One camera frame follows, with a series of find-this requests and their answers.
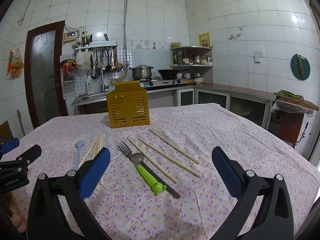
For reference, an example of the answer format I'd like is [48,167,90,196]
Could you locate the light blue plastic spoon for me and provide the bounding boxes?
[75,140,85,170]

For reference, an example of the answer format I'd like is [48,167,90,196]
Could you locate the spoon with black handle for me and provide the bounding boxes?
[143,162,181,199]

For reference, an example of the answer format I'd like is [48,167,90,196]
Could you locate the steel fork green handle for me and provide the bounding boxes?
[117,141,167,195]

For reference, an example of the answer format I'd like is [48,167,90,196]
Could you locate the kitchen counter cabinets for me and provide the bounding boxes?
[147,83,276,129]

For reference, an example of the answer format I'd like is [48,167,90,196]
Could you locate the person's left hand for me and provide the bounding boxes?
[1,192,27,233]

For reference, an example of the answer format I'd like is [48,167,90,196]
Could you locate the steel sink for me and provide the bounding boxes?
[72,92,107,107]

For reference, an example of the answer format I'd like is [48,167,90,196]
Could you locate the orange hanging bags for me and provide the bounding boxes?
[7,47,24,79]

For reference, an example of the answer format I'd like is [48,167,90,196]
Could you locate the white soap bottle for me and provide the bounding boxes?
[86,74,93,95]

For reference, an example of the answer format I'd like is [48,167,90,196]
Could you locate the brown glass door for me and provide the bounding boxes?
[24,21,68,128]

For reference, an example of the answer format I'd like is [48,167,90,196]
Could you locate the yellow perforated utensil holder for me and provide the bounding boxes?
[106,81,150,128]

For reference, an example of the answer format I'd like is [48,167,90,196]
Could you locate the floral pink tablecloth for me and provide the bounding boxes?
[0,102,320,240]

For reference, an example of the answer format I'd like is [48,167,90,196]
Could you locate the hanging utensil rack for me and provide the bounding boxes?
[74,32,123,79]

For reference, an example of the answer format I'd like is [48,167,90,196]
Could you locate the wooden cutting board with greens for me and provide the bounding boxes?
[275,90,319,111]

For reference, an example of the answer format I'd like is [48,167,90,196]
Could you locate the gas stove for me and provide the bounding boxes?
[140,78,192,88]

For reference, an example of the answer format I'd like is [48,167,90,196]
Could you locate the steel cooking pot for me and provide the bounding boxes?
[129,64,153,80]

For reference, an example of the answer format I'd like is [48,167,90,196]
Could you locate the green round cutting board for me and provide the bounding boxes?
[290,54,311,81]

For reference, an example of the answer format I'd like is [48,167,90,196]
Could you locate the black wok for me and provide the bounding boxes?
[158,69,178,80]

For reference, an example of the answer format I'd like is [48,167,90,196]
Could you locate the corner wall shelf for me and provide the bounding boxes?
[170,46,213,67]

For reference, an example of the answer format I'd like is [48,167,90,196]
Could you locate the yellow wall poster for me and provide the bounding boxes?
[199,33,210,47]

